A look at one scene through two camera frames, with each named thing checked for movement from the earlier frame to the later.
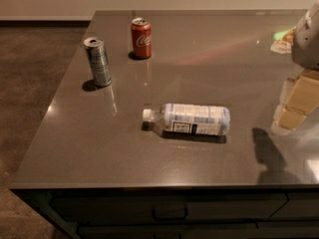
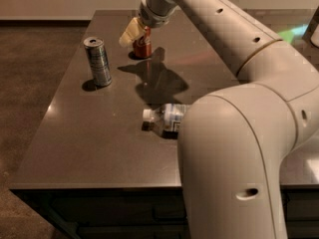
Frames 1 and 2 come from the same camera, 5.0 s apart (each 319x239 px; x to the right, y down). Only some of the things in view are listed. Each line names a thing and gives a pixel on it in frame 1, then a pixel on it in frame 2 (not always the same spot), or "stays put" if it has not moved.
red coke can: x=141 y=37 stays put
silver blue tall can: x=98 y=58 stays put
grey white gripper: x=306 y=43 → x=154 y=16
